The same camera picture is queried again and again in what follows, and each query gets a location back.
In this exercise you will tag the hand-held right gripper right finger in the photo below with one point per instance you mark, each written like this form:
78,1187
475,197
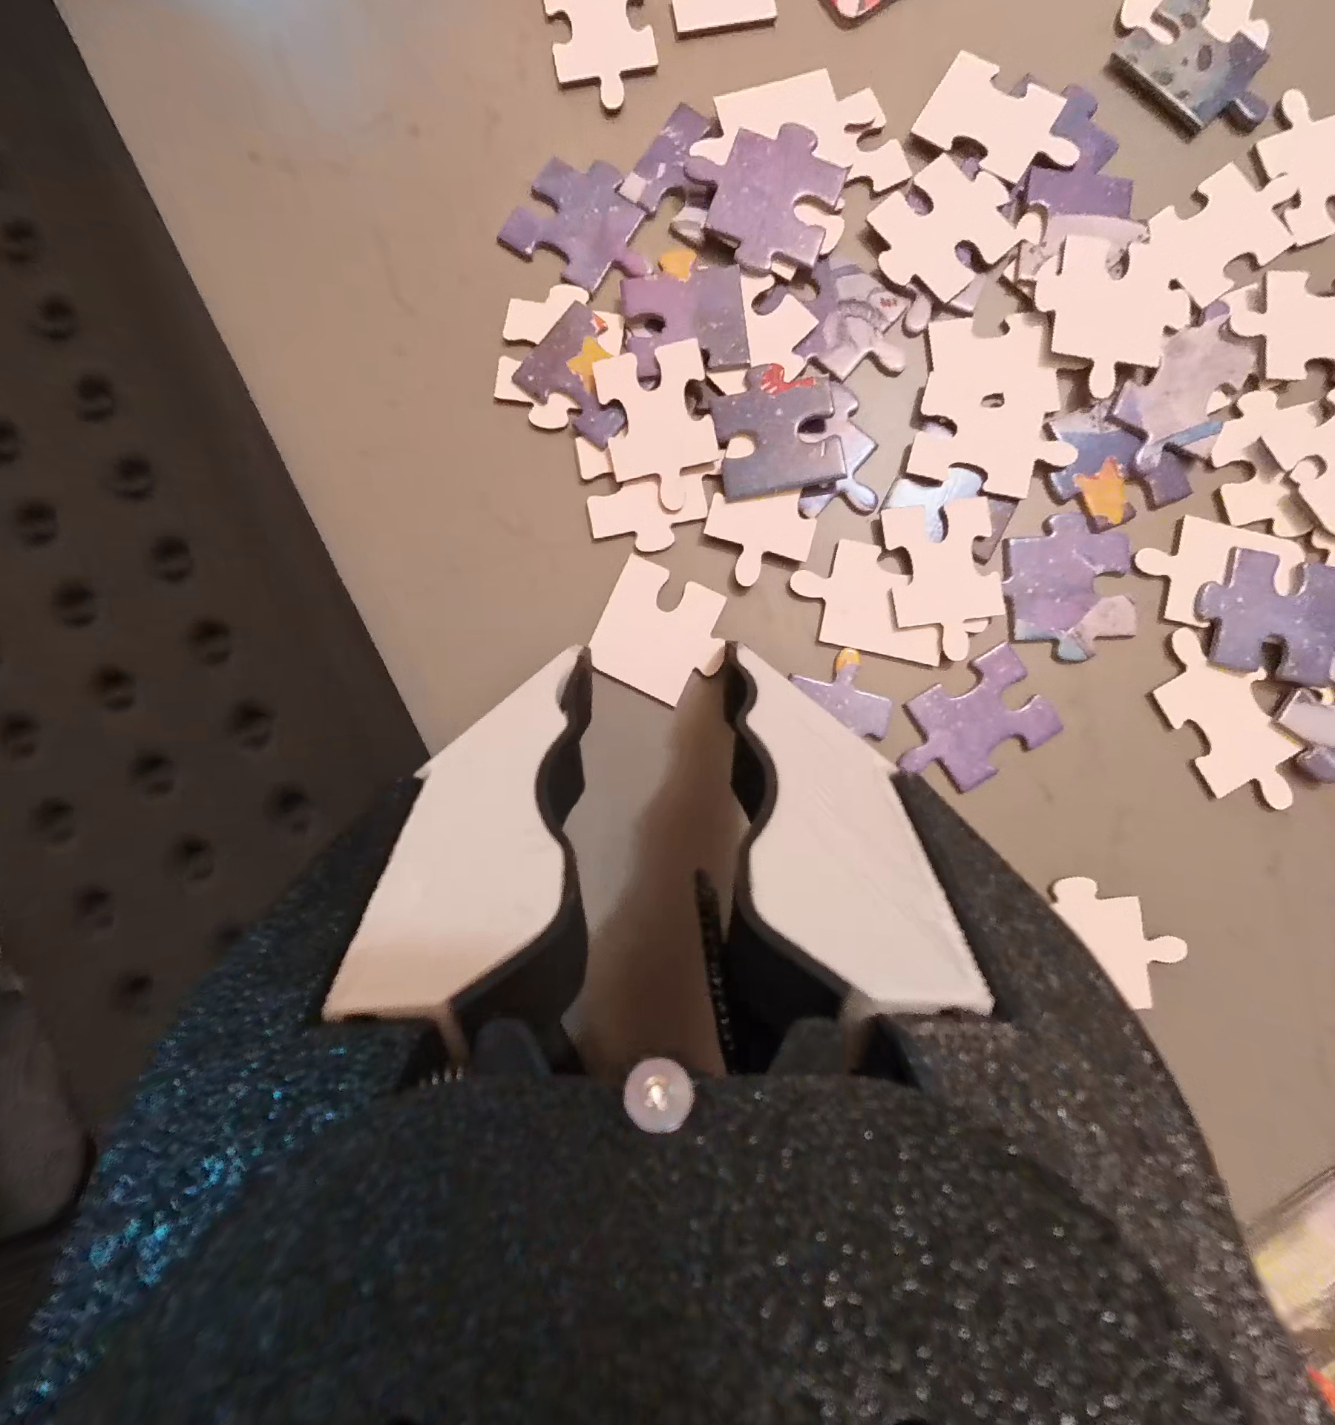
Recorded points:
856,879

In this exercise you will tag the grey desk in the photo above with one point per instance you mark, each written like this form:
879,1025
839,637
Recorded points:
344,277

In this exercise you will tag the pile of jigsaw puzzle pieces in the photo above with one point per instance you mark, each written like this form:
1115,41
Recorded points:
990,388

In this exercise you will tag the dark perforated panel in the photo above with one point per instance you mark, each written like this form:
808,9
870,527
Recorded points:
99,501

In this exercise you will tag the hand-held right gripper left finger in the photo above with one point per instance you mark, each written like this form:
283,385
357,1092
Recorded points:
455,890

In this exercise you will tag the white-backed puzzle piece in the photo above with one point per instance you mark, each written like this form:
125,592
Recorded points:
651,623

